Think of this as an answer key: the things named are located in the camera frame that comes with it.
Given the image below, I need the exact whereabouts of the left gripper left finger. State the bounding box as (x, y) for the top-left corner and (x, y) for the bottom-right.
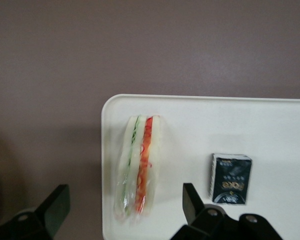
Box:
(0, 184), (72, 240)

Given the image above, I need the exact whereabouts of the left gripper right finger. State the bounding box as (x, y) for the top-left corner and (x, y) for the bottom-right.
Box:
(169, 182), (241, 240)

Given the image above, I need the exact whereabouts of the triangle sandwich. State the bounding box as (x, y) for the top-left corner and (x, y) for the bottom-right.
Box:
(112, 114), (166, 221)

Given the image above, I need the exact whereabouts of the cream plastic tray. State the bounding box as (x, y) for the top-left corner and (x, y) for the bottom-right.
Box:
(101, 93), (300, 240)

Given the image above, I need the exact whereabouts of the small black printed box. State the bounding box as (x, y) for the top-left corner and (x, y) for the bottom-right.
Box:
(209, 152), (253, 206)

